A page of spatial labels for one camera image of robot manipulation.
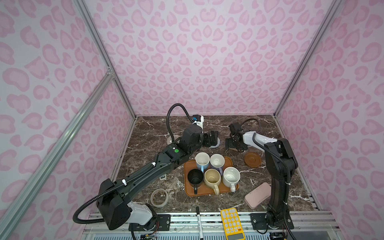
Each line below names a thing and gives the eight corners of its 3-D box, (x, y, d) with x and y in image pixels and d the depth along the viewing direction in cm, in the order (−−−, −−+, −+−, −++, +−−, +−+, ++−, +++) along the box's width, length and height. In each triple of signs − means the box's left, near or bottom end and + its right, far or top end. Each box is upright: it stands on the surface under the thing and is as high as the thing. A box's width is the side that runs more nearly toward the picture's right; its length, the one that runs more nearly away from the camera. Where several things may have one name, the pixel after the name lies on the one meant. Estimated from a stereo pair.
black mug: (184, 185, 86) (182, 179, 79) (195, 172, 91) (194, 165, 84) (195, 195, 83) (195, 189, 75) (206, 181, 88) (207, 174, 80)
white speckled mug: (223, 195, 83) (225, 189, 76) (221, 173, 91) (222, 166, 84) (239, 195, 83) (242, 189, 76) (235, 173, 91) (238, 166, 84)
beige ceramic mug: (204, 196, 82) (204, 191, 76) (203, 174, 90) (203, 168, 84) (220, 196, 82) (222, 191, 76) (218, 174, 90) (220, 168, 84)
